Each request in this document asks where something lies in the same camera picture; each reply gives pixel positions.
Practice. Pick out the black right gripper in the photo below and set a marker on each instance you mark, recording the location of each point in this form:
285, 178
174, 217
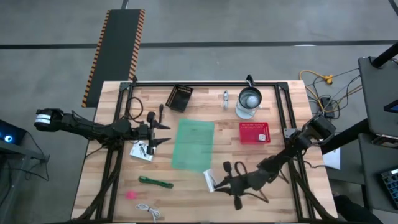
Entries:
239, 183

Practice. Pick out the black hazard striped floor mat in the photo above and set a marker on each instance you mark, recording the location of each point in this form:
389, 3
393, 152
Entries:
116, 56

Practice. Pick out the black keypad device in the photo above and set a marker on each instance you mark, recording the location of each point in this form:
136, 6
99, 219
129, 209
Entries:
391, 186

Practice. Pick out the black aluminium table frame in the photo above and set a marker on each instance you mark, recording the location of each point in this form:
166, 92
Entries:
202, 84

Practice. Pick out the black computer blue light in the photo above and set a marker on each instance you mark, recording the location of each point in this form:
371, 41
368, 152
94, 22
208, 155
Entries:
9, 133

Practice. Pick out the person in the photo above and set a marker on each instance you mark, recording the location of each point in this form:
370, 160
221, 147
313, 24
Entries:
351, 211

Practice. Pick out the black side desk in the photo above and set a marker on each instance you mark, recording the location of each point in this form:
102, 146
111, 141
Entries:
21, 152

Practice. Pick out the grey desk top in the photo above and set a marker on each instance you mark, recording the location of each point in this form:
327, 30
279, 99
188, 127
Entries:
370, 174
379, 93

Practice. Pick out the green translucent sheet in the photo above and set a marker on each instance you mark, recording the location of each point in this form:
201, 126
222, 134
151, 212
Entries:
192, 146

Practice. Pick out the black power adapter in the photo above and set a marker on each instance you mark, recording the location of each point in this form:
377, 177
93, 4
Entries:
327, 107

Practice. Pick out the white light bulb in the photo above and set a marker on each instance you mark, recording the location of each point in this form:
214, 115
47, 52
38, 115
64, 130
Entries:
252, 101

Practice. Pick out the black pole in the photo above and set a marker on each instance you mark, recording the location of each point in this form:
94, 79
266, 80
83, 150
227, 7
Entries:
385, 55

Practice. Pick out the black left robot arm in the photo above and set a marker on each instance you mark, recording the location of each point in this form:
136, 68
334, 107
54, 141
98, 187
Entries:
93, 129

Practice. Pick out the red slotted plastic basket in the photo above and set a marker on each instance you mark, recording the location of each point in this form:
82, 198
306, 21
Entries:
248, 133

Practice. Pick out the white charger cube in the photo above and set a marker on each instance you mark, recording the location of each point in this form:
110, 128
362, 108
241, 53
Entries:
262, 138

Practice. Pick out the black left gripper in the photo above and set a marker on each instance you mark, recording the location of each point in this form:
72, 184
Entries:
150, 133

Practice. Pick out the white paper sheet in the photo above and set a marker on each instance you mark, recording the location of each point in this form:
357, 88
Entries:
332, 158

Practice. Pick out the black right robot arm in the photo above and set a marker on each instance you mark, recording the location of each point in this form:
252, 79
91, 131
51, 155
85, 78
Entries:
280, 161

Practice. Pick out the pink charger cube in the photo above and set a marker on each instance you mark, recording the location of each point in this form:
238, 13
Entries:
131, 195

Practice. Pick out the black slotted plastic basket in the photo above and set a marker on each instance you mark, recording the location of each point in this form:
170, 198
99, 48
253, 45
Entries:
178, 98

